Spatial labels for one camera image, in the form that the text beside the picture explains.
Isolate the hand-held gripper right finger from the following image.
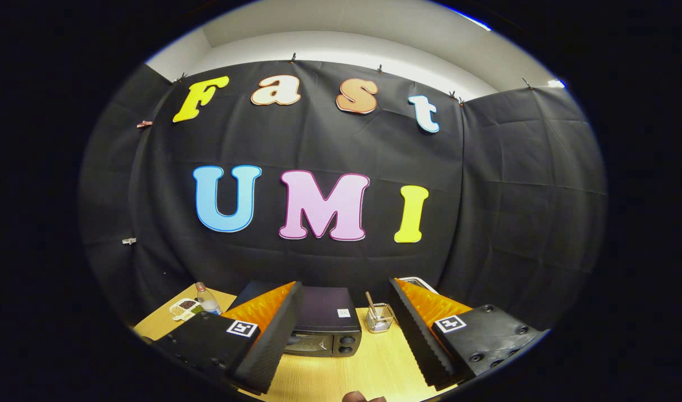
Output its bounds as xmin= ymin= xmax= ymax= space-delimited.
xmin=388 ymin=277 xmax=542 ymax=390

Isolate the white bread toaster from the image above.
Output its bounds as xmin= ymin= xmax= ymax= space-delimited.
xmin=399 ymin=276 xmax=439 ymax=295

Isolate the small divided snack dish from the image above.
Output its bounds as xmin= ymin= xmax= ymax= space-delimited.
xmin=169 ymin=298 xmax=203 ymax=322

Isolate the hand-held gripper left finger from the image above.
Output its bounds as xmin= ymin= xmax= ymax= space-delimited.
xmin=151 ymin=281 xmax=303 ymax=395

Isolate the black toaster oven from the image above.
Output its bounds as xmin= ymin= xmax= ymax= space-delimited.
xmin=229 ymin=280 xmax=363 ymax=358

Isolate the wire mesh basket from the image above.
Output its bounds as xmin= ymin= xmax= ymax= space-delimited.
xmin=365 ymin=303 xmax=395 ymax=334

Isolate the black backdrop cloth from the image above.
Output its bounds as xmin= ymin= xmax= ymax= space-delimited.
xmin=78 ymin=60 xmax=607 ymax=336

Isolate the clear plastic bottle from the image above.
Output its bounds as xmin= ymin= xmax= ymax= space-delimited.
xmin=195 ymin=282 xmax=223 ymax=316

